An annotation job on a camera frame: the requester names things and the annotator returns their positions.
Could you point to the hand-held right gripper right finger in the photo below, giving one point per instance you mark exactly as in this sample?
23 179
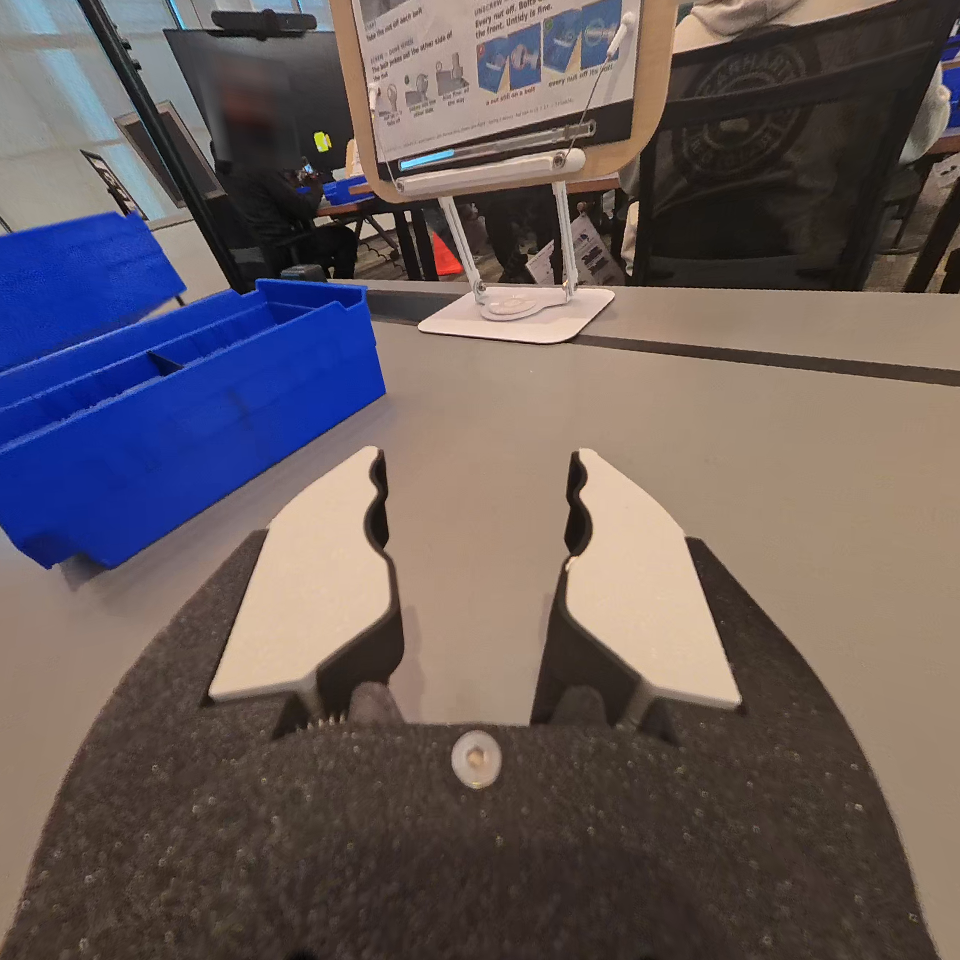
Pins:
645 600

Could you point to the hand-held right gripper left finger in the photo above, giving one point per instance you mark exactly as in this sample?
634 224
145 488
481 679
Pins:
315 592

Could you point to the blue plastic bin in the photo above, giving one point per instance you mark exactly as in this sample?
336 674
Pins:
187 450
75 285

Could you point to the white tablet stand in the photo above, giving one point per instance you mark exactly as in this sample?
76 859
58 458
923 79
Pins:
517 319

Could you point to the white printed leaflet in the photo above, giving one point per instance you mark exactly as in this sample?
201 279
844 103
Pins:
541 264
596 251

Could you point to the small orange traffic cone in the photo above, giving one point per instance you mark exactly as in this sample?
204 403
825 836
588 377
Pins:
448 259

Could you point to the blue storage bin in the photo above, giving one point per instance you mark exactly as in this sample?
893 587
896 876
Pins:
337 193

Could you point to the black mesh office chair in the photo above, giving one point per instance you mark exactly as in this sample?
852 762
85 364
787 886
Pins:
750 150

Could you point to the grey board on stand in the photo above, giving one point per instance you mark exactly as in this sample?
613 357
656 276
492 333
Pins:
161 150

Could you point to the black metal pole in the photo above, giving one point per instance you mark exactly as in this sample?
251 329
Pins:
150 105

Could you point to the large black monitor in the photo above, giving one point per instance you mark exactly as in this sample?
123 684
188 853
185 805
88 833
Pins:
187 75

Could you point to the wooden-framed instruction board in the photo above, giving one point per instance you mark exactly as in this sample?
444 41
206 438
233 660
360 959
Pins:
487 75

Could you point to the black webcam bar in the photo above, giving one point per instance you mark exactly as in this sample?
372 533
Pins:
262 22

